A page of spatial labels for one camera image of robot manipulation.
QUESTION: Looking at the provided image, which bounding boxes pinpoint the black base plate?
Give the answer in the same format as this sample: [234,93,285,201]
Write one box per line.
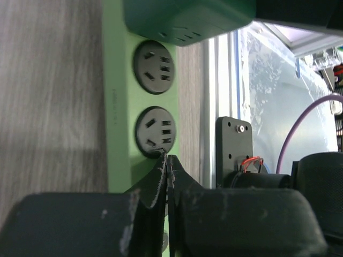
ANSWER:
[215,117,253,188]

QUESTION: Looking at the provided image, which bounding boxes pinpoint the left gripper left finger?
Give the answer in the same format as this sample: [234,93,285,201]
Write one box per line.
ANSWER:
[1,154,167,256]

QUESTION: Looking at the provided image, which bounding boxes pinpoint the aluminium frame rail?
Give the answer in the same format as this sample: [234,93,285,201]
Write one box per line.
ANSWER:
[199,31,241,188]

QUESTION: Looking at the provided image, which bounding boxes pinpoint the green patterned cube adapter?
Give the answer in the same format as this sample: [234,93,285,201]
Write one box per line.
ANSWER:
[123,0,256,47]

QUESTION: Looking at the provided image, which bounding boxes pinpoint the green power strip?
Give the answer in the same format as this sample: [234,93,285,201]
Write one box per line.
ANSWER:
[102,1,178,193]

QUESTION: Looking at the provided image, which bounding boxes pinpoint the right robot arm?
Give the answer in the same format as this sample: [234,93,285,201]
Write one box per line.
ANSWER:
[223,152,342,243]

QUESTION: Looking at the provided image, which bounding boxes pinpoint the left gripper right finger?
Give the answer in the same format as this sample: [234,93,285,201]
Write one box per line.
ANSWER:
[167,155,328,256]

